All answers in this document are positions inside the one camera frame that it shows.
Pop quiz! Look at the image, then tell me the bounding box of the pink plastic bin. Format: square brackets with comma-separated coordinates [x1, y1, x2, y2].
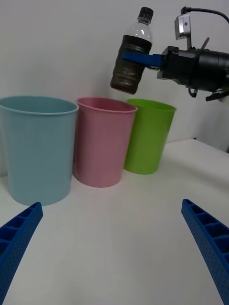
[73, 97, 138, 188]

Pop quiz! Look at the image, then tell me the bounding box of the dark drink bottle black cap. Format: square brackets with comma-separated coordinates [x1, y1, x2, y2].
[110, 6, 155, 95]

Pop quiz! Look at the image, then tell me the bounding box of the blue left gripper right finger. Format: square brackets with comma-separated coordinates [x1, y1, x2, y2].
[181, 199, 229, 305]

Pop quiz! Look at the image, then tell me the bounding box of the pale blue plastic bin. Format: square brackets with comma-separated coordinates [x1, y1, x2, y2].
[0, 95, 79, 206]

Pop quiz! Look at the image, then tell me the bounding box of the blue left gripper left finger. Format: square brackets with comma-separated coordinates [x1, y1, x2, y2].
[0, 202, 43, 305]

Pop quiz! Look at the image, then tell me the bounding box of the green plastic bin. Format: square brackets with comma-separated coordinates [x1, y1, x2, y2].
[123, 98, 177, 175]

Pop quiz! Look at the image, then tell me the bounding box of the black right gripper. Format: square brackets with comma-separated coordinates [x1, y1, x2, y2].
[121, 45, 201, 88]

